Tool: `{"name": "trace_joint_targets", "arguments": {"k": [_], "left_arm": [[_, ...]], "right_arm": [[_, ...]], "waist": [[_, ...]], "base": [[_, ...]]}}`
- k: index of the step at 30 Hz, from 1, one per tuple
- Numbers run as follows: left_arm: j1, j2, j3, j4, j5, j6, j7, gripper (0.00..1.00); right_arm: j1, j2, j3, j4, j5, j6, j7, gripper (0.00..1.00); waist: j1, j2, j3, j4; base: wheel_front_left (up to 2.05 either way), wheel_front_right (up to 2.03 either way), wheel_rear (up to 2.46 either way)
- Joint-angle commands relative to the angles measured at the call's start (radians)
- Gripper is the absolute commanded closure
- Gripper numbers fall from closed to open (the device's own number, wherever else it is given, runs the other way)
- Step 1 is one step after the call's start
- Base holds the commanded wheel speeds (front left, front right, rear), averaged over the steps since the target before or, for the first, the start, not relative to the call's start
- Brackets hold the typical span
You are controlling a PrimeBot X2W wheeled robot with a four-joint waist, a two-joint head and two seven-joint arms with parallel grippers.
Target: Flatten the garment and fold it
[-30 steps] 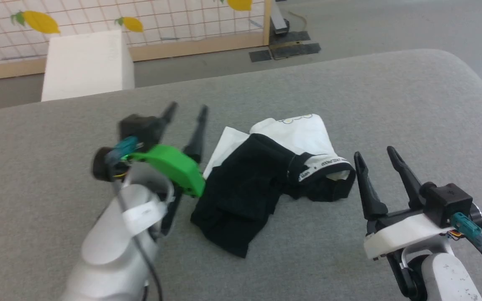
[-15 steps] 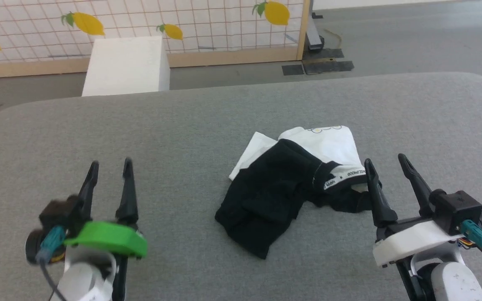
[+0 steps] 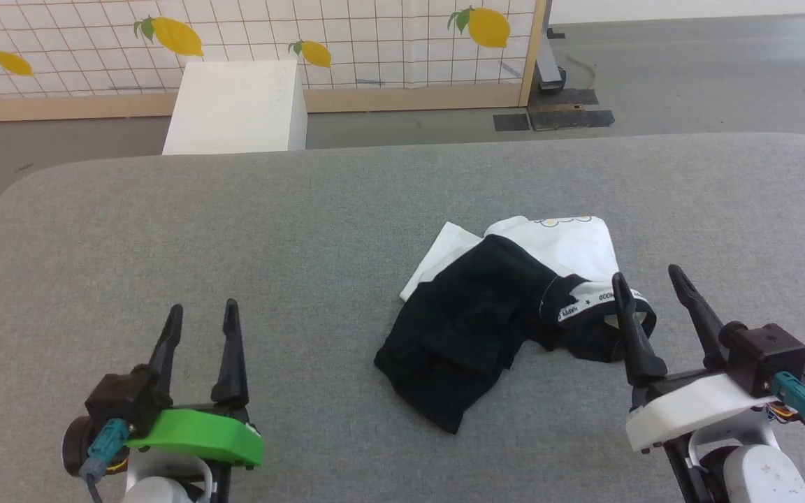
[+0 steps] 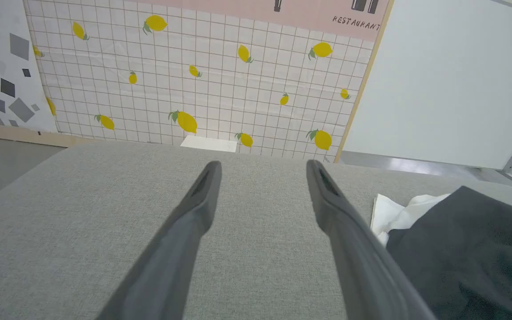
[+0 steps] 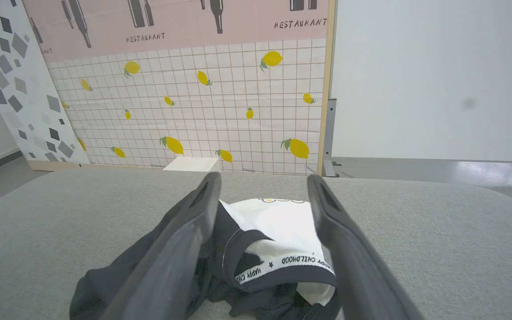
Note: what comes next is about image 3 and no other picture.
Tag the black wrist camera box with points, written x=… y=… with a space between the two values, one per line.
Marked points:
x=126 y=398
x=766 y=356

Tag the white rectangular box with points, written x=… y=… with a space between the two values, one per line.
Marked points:
x=238 y=105

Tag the long black tape patch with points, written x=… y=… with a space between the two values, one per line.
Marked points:
x=574 y=119

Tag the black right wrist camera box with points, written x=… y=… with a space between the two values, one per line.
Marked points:
x=766 y=356

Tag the grey metal stand post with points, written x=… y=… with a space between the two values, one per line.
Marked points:
x=549 y=63

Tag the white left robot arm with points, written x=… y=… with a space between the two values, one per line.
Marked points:
x=165 y=482

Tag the lemon print tile partition panel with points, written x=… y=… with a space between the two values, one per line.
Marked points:
x=374 y=42

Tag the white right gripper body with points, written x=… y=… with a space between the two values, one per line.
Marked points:
x=696 y=409

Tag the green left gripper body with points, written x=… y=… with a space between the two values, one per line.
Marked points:
x=200 y=436

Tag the black and white garment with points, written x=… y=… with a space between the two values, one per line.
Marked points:
x=472 y=328

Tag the small black tape patch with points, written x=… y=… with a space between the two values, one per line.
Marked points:
x=511 y=122

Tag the dark floor mat patch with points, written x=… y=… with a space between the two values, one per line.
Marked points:
x=563 y=97

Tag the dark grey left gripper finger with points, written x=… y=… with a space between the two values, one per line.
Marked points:
x=165 y=349
x=233 y=356

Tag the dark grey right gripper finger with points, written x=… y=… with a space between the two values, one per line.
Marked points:
x=699 y=314
x=636 y=342

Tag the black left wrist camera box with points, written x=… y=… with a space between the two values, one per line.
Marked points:
x=126 y=398

